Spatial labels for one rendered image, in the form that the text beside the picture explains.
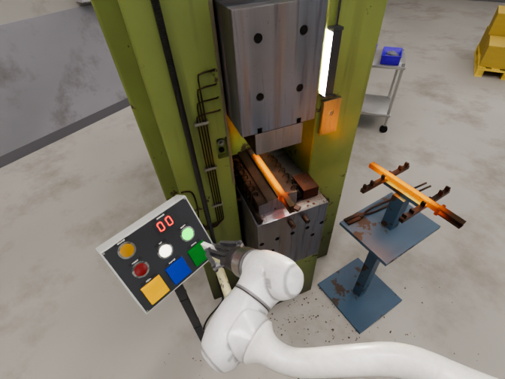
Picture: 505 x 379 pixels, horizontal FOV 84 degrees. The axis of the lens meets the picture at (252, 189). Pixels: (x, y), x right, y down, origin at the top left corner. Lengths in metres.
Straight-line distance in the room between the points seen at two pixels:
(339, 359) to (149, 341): 1.65
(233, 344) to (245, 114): 0.69
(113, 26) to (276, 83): 0.75
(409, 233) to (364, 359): 1.04
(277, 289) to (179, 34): 0.78
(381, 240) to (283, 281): 0.95
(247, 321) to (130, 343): 1.61
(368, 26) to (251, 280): 1.04
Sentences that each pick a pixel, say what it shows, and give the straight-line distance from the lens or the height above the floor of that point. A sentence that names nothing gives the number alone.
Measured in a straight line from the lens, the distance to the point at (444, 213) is 1.40.
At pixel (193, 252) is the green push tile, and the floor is 1.03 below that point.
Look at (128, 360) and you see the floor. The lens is 2.18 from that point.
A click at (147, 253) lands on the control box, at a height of 1.12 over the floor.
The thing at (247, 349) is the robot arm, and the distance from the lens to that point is 0.67.
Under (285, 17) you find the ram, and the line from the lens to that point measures 0.95.
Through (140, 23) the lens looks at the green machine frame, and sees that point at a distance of 0.99.
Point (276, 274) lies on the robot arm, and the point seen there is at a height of 1.35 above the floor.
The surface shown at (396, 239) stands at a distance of 1.57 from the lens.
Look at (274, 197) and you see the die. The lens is 1.32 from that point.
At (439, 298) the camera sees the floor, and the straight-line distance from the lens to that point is 2.43.
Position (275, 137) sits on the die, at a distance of 1.10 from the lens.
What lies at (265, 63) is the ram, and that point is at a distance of 0.96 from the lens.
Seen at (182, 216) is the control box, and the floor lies 1.15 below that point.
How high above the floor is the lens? 1.93
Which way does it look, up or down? 44 degrees down
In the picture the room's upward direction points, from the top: 4 degrees counter-clockwise
